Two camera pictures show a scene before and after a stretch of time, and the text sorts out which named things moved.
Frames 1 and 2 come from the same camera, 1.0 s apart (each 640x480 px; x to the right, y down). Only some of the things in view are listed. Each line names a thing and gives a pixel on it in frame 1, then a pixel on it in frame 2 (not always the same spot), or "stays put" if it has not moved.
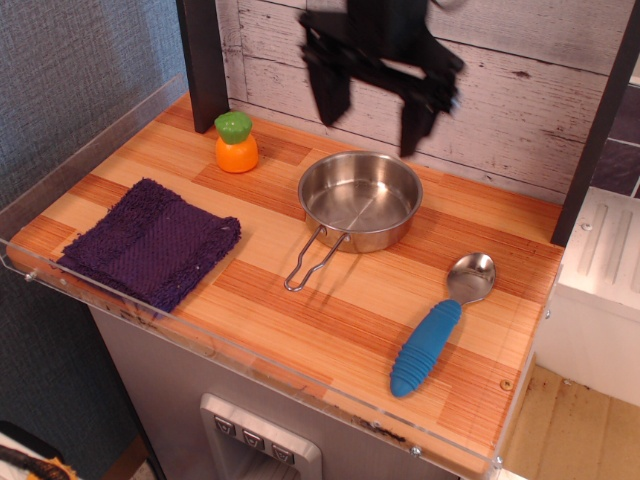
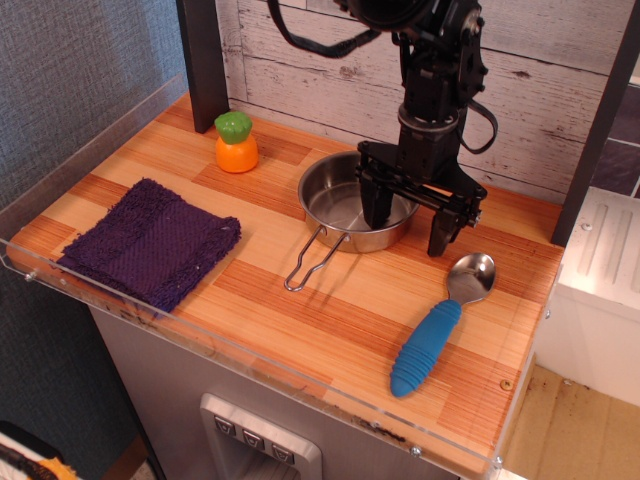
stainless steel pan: [364, 202] stays put
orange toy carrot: [237, 150] stays put
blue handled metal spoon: [471, 277] stays put
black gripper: [399, 32] → [423, 167]
